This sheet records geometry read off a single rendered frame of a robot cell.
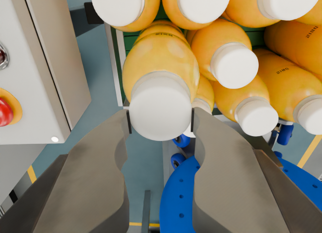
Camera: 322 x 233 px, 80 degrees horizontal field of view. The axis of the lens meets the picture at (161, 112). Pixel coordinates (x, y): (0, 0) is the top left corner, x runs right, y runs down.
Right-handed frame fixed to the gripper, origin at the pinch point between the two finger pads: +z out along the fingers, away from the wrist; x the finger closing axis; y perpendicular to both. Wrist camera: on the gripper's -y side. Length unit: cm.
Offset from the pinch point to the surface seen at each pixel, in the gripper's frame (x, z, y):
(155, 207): -13, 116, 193
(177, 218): 1.6, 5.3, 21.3
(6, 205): -153, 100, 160
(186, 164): 4.0, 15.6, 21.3
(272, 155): 17.5, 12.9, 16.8
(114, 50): -6.8, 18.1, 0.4
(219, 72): 5.5, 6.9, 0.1
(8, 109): -14.0, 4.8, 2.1
